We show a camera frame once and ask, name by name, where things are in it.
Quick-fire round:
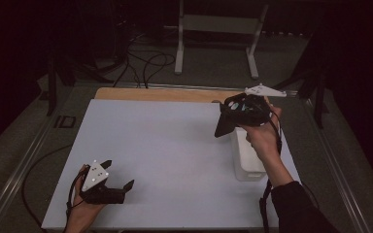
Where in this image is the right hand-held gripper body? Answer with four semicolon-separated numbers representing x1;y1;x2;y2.
244;83;288;127

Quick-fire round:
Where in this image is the hand-held gripper cable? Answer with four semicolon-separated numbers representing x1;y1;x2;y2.
64;168;89;233
259;106;284;233

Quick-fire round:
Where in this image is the left hand-held gripper cable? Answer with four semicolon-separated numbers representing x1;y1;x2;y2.
64;168;89;233

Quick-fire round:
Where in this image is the person's left hand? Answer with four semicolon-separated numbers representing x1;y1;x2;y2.
65;164;106;233

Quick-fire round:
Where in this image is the white metal stand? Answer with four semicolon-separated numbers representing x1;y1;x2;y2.
174;0;270;81

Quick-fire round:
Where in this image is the metal floor rail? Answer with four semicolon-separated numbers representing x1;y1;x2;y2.
0;82;79;233
299;93;373;233

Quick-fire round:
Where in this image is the black floor cable loop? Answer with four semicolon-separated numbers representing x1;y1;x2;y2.
111;32;177;89

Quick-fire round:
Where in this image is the long black floor cable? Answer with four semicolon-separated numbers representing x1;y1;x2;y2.
21;144;74;227

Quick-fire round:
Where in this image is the white table mat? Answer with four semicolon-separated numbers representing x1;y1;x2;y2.
41;98;317;231

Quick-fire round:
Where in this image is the person's right hand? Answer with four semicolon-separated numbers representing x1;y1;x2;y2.
238;106;285;164

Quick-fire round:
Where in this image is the black stand leg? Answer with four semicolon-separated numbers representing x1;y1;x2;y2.
47;57;115;117
270;42;329;130

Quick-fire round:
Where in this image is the black floor bracket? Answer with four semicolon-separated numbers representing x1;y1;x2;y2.
52;115;77;129

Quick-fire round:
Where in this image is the white plastic bin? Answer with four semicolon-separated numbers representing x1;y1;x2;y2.
229;126;270;183

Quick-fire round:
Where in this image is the wooden table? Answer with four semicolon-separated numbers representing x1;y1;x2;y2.
94;86;270;105

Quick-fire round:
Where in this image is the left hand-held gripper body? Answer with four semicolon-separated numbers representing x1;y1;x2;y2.
78;159;126;206

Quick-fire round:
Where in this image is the right hand-held gripper cable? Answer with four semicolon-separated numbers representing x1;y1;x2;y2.
259;106;284;233

